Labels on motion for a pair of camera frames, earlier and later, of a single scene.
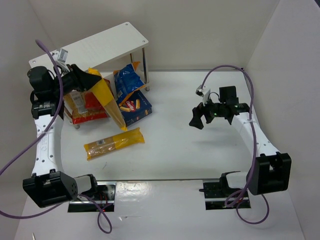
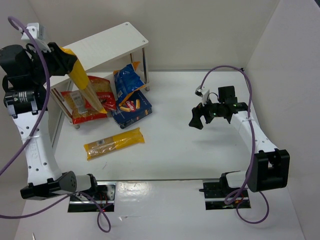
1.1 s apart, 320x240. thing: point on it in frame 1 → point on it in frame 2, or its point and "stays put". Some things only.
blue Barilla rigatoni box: (136, 106) stays put
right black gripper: (203, 112) stays put
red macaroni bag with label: (84, 107) stays put
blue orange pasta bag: (127, 81) stays put
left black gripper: (75, 79) → (60, 59)
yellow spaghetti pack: (103, 90) → (79, 77)
